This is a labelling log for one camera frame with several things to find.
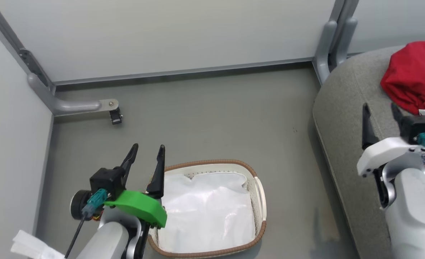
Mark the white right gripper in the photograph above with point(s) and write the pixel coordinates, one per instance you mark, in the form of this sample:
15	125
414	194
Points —
385	153

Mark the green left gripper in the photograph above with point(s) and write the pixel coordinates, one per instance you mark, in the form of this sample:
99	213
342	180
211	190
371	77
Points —
140	208

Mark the red shirt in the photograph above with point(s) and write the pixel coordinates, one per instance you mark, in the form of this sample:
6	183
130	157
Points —
410	75

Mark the grey fabric sofa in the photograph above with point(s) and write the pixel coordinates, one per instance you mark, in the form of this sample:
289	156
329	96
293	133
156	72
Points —
345	118

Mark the black caster wheel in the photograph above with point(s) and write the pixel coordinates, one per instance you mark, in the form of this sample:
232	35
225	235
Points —
116	117

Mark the white cloth basket liner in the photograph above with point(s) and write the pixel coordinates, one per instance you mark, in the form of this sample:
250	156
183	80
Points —
209	212

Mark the grey partition foot with bolt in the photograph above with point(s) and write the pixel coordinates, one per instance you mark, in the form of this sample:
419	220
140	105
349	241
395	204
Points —
68	106

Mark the white laundry basket brown rim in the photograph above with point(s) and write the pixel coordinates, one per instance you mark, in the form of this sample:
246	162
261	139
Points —
259	201

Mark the white folded cloth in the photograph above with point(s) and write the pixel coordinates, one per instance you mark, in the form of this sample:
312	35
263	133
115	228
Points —
29	244

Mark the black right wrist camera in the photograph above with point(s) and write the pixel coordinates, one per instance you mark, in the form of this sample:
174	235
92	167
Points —
417	127

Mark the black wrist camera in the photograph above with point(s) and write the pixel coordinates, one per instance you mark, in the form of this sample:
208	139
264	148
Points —
106	181
417	127

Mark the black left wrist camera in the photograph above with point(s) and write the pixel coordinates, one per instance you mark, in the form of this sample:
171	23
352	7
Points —
106	181

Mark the grey partition bottom rail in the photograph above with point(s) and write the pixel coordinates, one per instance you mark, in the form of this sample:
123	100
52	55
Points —
183	71

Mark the grey partition post with bracket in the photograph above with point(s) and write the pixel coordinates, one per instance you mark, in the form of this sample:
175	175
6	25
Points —
11	43

